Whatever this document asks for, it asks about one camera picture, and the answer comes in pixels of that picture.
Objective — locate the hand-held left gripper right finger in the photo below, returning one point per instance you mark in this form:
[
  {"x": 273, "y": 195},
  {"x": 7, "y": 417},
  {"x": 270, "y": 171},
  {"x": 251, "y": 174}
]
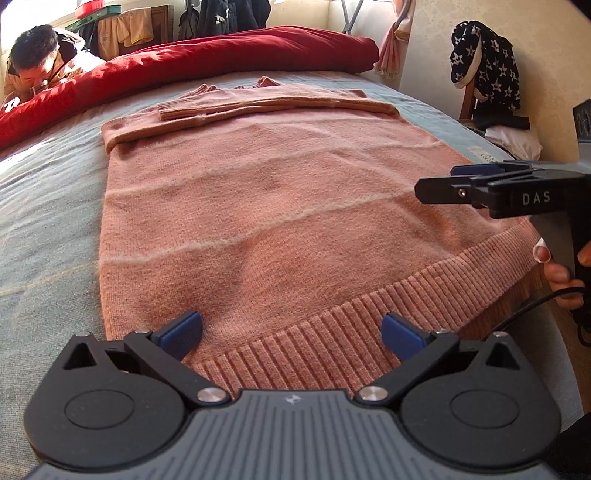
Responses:
[{"x": 401, "y": 337}]

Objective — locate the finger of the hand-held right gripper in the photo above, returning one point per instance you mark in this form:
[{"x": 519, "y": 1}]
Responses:
[
  {"x": 475, "y": 170},
  {"x": 443, "y": 189}
]

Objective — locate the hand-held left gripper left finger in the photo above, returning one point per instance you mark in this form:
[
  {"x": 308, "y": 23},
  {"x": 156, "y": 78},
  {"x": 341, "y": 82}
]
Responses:
[{"x": 182, "y": 334}]

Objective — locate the orange knitted sweater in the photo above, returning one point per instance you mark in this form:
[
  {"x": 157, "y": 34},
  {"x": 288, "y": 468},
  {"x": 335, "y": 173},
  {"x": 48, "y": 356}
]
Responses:
[{"x": 277, "y": 207}]

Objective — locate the metal clothes rack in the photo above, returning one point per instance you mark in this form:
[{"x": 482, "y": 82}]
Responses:
[{"x": 353, "y": 16}]

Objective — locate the person's right hand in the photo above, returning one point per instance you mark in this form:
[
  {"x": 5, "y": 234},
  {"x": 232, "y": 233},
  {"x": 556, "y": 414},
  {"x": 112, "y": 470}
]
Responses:
[{"x": 561, "y": 281}]

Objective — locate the white cloth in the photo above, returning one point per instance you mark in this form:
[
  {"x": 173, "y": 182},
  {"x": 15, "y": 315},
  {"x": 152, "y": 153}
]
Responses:
[{"x": 517, "y": 143}]

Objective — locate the dark cloth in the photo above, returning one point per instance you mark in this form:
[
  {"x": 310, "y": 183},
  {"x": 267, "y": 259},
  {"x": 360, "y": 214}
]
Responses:
[{"x": 503, "y": 122}]

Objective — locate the wooden chair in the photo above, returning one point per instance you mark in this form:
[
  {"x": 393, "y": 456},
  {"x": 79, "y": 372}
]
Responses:
[{"x": 467, "y": 101}]

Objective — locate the navy star print garment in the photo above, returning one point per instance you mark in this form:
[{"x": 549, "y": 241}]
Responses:
[{"x": 494, "y": 60}]

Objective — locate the pink striped curtain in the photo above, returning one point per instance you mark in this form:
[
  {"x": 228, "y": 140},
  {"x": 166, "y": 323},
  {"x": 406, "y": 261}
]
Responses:
[{"x": 392, "y": 46}]

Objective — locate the blue plaid bed sheet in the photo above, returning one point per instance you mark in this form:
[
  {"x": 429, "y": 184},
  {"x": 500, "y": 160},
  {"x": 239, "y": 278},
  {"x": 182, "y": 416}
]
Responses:
[{"x": 46, "y": 221}]

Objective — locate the red long bolster pillow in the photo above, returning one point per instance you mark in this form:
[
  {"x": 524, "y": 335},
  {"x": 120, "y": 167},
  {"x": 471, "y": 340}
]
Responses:
[{"x": 207, "y": 60}]

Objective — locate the black hanging jackets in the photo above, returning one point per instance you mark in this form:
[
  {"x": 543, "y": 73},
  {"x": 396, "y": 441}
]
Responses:
[{"x": 226, "y": 16}]

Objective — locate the yellow draped shirts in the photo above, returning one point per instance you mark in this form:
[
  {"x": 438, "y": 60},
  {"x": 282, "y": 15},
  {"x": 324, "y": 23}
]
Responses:
[{"x": 124, "y": 32}]

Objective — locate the wooden cabinet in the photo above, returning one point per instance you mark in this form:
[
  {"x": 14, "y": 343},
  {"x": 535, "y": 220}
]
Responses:
[{"x": 159, "y": 27}]

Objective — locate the green box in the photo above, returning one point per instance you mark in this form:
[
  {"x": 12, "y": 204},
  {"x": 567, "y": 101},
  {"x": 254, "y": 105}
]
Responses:
[{"x": 92, "y": 16}]

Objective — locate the red basin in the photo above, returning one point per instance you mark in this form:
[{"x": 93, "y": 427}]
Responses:
[{"x": 92, "y": 5}]

